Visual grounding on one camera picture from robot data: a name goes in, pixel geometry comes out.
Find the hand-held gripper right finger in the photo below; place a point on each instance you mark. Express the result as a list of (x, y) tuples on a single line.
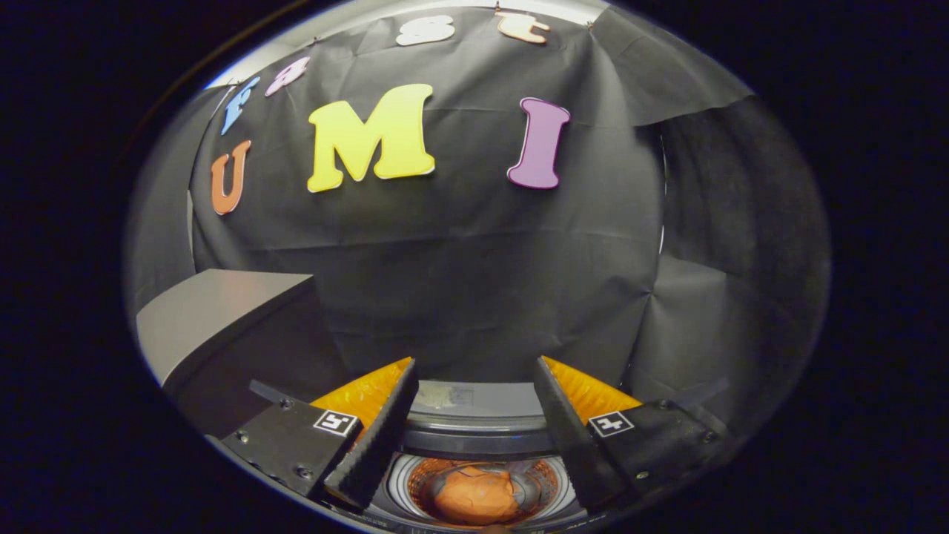
[(574, 445)]

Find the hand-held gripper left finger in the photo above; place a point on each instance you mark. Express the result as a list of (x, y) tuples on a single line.
[(378, 437)]

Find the grey washing machine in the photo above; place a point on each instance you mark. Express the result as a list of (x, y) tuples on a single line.
[(474, 397)]

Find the orange polo shirt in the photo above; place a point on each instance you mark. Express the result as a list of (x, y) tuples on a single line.
[(474, 497)]

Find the grey cabinet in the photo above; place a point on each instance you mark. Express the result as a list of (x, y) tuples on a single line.
[(215, 311)]

